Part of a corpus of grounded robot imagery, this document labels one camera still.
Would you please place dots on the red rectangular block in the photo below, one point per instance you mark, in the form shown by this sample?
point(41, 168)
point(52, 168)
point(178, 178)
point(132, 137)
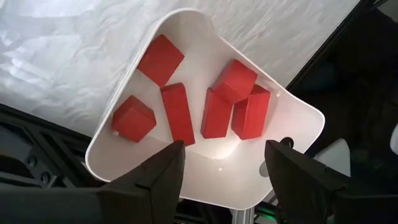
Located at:
point(252, 115)

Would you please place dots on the small red block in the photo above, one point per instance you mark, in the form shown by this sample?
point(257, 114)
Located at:
point(234, 81)

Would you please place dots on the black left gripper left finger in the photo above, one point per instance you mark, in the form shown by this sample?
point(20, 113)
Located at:
point(146, 199)

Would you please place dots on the black table frame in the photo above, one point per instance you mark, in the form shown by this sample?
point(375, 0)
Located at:
point(31, 149)

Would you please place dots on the red cube block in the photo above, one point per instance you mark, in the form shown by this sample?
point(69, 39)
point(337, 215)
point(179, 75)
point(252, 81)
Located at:
point(133, 119)

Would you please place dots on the red long block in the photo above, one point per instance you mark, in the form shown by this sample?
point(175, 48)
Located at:
point(214, 119)
point(178, 115)

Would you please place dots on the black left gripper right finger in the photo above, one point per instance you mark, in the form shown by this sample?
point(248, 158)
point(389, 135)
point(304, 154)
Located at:
point(304, 193)

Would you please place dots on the white plastic bin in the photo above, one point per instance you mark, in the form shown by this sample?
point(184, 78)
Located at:
point(202, 174)

